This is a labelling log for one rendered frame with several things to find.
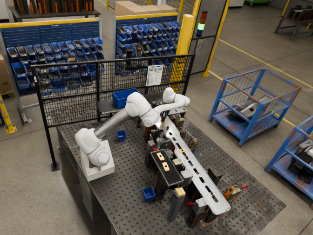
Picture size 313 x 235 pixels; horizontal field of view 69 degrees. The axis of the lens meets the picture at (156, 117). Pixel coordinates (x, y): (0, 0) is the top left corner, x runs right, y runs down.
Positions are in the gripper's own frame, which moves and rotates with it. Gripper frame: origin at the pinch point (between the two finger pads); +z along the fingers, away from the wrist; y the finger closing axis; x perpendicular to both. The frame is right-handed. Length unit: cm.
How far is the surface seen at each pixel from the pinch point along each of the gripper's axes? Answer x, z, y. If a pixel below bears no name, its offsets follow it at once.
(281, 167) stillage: -65, 89, 190
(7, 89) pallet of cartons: 240, 87, -179
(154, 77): 54, -22, 10
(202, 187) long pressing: -91, 5, -4
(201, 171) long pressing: -76, 5, 5
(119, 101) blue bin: 34, -8, -42
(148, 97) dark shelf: 46.3, 1.9, 1.2
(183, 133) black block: -21.6, 7.2, 16.4
